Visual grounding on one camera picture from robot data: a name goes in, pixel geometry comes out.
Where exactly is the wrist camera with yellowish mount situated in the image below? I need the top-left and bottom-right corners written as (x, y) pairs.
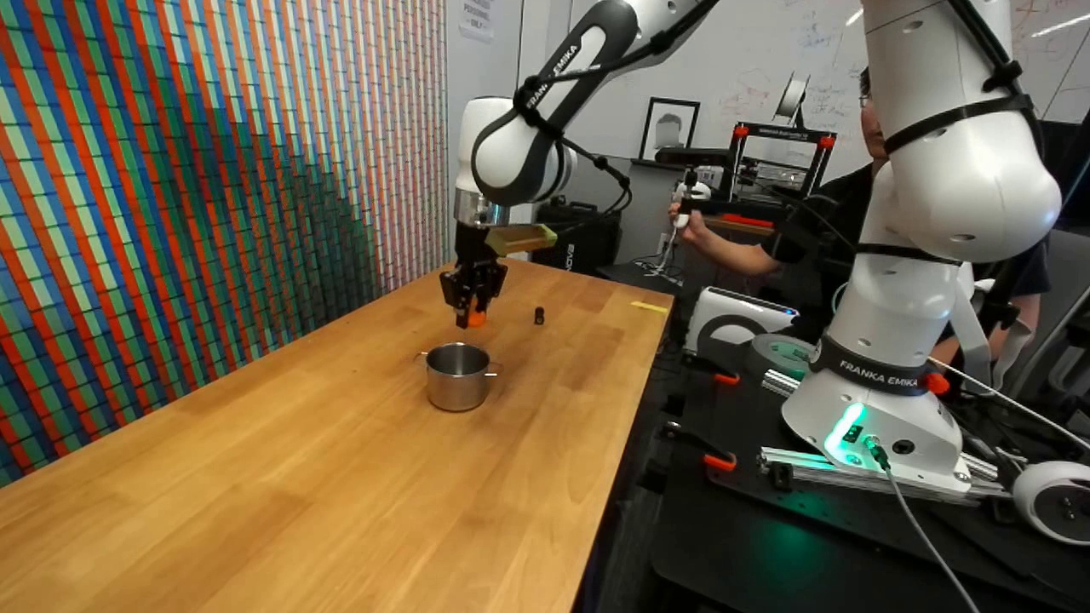
top-left (483, 222), bottom-right (562, 258)

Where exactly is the small steel pot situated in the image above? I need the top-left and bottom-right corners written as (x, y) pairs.
top-left (420, 339), bottom-right (500, 416)

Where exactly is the black clamp with orange handle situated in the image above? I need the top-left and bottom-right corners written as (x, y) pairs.
top-left (704, 356), bottom-right (746, 391)
top-left (664, 417), bottom-right (742, 479)

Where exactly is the black perforated mounting table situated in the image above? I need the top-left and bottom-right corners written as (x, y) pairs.
top-left (635, 337), bottom-right (1090, 613)

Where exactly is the person's hand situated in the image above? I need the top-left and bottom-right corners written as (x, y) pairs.
top-left (667, 188), bottom-right (709, 251)

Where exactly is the handheld controller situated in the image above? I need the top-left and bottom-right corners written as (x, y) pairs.
top-left (647, 165), bottom-right (702, 280)

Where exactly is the person's forearm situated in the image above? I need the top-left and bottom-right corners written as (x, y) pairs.
top-left (691, 222), bottom-right (800, 283)

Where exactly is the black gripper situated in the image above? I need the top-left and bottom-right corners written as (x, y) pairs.
top-left (436, 219), bottom-right (511, 333)

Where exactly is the person in black shirt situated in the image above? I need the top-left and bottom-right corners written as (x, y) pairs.
top-left (667, 66), bottom-right (1052, 366)

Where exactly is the white round device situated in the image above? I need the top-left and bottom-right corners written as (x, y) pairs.
top-left (1010, 457), bottom-right (1090, 551)

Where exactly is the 3D printer with orange corners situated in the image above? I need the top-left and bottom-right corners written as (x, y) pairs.
top-left (722, 118), bottom-right (840, 234)

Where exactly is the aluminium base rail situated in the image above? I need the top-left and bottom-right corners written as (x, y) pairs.
top-left (756, 440), bottom-right (1030, 503)

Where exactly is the white box device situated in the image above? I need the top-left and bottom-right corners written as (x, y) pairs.
top-left (683, 283), bottom-right (804, 361)

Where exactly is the framed portrait picture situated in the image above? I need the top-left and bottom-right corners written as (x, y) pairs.
top-left (635, 96), bottom-right (704, 165)

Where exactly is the white cable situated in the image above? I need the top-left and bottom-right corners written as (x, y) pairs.
top-left (870, 441), bottom-right (987, 613)

